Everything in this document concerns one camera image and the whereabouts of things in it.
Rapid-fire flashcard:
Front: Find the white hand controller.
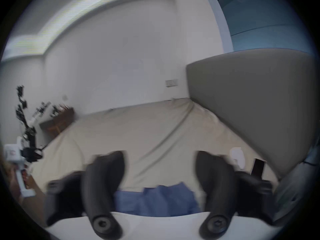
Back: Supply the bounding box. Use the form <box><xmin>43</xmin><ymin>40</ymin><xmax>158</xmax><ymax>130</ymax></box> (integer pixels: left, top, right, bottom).
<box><xmin>229</xmin><ymin>147</ymin><xmax>246</xmax><ymax>170</ymax></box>

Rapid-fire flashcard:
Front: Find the black tripod stand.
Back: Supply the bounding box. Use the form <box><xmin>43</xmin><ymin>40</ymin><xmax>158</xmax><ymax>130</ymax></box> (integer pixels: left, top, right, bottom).
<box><xmin>15</xmin><ymin>85</ymin><xmax>38</xmax><ymax>149</ymax></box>

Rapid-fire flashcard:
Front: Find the grey padded headboard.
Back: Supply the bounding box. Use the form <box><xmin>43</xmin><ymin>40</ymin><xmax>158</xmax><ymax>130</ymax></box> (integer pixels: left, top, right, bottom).
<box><xmin>186</xmin><ymin>48</ymin><xmax>317</xmax><ymax>180</ymax></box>

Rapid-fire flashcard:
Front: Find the grey pillow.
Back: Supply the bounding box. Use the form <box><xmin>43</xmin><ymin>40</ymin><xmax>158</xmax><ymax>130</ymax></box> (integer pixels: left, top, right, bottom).
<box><xmin>272</xmin><ymin>136</ymin><xmax>320</xmax><ymax>226</ymax></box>

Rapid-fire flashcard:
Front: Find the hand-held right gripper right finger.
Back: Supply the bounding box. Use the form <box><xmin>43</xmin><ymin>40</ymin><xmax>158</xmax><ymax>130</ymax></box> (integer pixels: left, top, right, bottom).
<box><xmin>195</xmin><ymin>150</ymin><xmax>276</xmax><ymax>238</ymax></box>

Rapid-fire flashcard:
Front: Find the blue garment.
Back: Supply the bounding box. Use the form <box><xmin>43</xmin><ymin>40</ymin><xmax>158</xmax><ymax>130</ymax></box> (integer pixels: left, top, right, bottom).
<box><xmin>114</xmin><ymin>181</ymin><xmax>202</xmax><ymax>217</ymax></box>

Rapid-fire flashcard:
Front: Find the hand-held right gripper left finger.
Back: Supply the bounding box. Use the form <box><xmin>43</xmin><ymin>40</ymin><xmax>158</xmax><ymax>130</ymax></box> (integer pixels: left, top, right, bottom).
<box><xmin>45</xmin><ymin>150</ymin><xmax>126</xmax><ymax>240</ymax></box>

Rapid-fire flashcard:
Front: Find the black phone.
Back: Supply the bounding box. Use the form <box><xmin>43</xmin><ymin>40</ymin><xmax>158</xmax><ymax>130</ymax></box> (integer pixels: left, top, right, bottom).
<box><xmin>251</xmin><ymin>158</ymin><xmax>267</xmax><ymax>179</ymax></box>

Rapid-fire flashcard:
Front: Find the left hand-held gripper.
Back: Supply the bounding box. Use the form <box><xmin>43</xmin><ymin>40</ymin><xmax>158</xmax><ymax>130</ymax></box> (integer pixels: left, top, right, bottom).
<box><xmin>3</xmin><ymin>136</ymin><xmax>44</xmax><ymax>197</ymax></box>

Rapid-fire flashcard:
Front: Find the person's left hand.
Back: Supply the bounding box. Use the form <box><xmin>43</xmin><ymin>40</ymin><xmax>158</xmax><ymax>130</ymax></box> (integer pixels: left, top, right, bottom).
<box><xmin>6</xmin><ymin>166</ymin><xmax>38</xmax><ymax>204</ymax></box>

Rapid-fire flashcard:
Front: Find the bed with beige sheet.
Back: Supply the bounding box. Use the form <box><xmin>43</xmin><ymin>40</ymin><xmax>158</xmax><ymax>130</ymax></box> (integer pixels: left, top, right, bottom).
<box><xmin>30</xmin><ymin>98</ymin><xmax>283</xmax><ymax>214</ymax></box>

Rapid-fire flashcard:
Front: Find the wooden side table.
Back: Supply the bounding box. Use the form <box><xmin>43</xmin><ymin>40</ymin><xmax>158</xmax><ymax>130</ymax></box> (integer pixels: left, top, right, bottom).
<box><xmin>39</xmin><ymin>101</ymin><xmax>76</xmax><ymax>137</ymax></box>

